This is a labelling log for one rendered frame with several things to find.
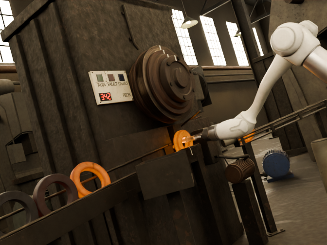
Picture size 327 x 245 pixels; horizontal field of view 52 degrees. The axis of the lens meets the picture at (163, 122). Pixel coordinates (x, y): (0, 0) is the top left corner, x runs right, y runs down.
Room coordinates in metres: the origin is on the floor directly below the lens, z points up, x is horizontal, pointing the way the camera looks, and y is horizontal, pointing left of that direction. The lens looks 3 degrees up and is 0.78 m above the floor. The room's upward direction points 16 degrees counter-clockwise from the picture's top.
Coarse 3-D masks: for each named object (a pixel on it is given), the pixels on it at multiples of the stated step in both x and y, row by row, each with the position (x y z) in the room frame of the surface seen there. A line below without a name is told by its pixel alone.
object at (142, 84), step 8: (152, 48) 1.95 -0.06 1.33; (144, 56) 1.88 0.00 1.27; (144, 64) 1.86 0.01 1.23; (136, 72) 1.88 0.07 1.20; (144, 72) 1.84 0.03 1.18; (136, 80) 1.88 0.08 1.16; (144, 80) 1.83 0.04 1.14; (144, 88) 1.85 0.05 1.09; (144, 96) 1.87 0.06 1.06; (152, 96) 1.85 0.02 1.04; (152, 104) 1.87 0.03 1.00; (192, 104) 2.14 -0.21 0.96; (152, 112) 1.92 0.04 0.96; (160, 112) 1.89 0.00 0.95; (168, 112) 1.93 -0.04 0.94; (168, 120) 1.99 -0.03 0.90; (176, 120) 1.98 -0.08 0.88
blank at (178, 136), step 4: (176, 132) 2.01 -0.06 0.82; (180, 132) 1.99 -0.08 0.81; (184, 132) 2.03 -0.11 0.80; (176, 136) 1.98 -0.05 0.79; (180, 136) 1.99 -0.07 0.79; (184, 136) 2.02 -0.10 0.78; (188, 136) 2.05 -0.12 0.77; (176, 140) 1.96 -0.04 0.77; (180, 140) 1.98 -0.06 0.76; (192, 140) 2.08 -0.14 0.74; (176, 144) 1.96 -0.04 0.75; (180, 144) 1.97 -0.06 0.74; (188, 144) 2.04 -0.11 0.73; (192, 144) 2.07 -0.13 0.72; (176, 148) 1.97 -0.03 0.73; (180, 148) 1.97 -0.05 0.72
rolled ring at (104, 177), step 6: (84, 162) 1.51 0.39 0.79; (90, 162) 1.53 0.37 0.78; (78, 168) 1.47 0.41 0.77; (84, 168) 1.49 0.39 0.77; (90, 168) 1.52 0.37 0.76; (96, 168) 1.53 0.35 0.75; (102, 168) 1.56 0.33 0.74; (72, 174) 1.44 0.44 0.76; (78, 174) 1.46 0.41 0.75; (96, 174) 1.55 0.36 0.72; (102, 174) 1.54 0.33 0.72; (78, 180) 1.44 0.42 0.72; (102, 180) 1.54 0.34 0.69; (108, 180) 1.54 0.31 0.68; (78, 186) 1.42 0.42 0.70; (102, 186) 1.53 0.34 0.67; (78, 192) 1.42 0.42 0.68; (84, 192) 1.43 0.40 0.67; (90, 192) 1.44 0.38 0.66
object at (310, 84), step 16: (272, 0) 4.20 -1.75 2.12; (288, 0) 3.79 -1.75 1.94; (304, 0) 3.90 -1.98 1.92; (320, 0) 3.76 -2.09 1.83; (272, 16) 4.25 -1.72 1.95; (288, 16) 4.09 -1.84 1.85; (304, 16) 3.94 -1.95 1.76; (320, 16) 3.80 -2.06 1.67; (272, 32) 4.27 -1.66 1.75; (320, 32) 3.87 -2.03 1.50; (288, 80) 4.29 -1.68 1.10; (304, 80) 4.13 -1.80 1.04; (320, 80) 3.98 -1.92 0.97; (304, 96) 4.17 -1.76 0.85; (320, 96) 4.03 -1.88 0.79; (304, 128) 4.28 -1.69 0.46
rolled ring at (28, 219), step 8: (8, 192) 1.17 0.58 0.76; (16, 192) 1.20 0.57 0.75; (0, 200) 1.15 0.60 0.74; (8, 200) 1.17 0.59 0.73; (16, 200) 1.20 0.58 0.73; (24, 200) 1.21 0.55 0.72; (32, 200) 1.24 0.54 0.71; (24, 208) 1.23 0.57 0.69; (32, 208) 1.23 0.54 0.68; (32, 216) 1.22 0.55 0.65; (0, 232) 1.13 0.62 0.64
